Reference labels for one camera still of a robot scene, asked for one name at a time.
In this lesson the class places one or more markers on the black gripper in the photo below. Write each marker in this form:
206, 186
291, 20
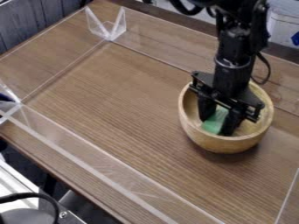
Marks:
224, 88

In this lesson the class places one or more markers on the green rectangular block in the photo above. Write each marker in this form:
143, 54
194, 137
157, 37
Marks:
214, 123

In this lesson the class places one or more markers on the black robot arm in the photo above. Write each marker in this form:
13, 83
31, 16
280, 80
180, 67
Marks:
240, 24

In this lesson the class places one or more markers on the brown wooden bowl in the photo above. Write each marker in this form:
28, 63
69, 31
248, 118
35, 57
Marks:
247, 135

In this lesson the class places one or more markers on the blue object at right edge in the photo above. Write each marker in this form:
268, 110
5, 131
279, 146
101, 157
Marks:
295, 39

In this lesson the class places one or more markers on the white container in background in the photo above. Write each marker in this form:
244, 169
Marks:
283, 21

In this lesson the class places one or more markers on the clear acrylic front barrier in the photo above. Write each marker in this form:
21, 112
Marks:
128, 160

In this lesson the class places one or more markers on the clear acrylic corner bracket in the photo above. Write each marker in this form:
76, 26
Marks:
107, 30

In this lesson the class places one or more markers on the grey metal bracket with screw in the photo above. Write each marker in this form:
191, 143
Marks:
23, 212

